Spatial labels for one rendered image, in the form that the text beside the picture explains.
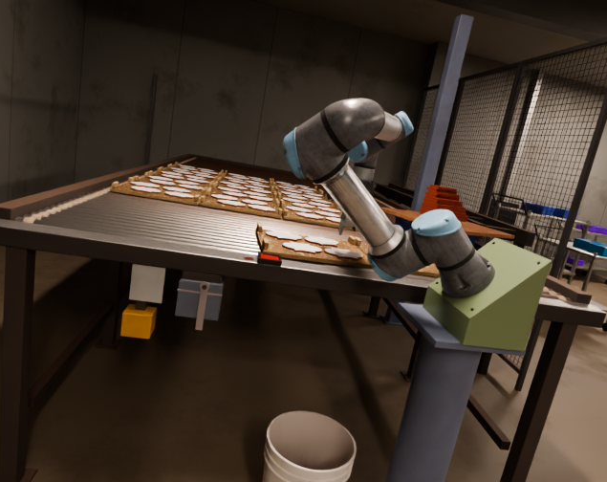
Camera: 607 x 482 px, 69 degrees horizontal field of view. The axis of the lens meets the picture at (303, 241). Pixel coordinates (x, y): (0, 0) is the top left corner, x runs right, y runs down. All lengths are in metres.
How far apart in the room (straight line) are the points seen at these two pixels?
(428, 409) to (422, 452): 0.14
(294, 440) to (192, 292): 0.69
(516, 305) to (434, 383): 0.32
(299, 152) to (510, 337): 0.73
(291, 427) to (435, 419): 0.55
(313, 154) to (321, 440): 1.08
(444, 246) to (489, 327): 0.24
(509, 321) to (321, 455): 0.87
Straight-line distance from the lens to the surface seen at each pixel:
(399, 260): 1.25
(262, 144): 6.52
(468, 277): 1.28
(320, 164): 1.07
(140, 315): 1.48
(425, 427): 1.44
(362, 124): 1.05
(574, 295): 1.94
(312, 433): 1.75
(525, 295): 1.28
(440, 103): 3.59
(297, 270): 1.41
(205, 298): 1.41
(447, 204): 2.55
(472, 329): 1.24
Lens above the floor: 1.30
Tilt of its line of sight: 12 degrees down
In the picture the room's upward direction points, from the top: 10 degrees clockwise
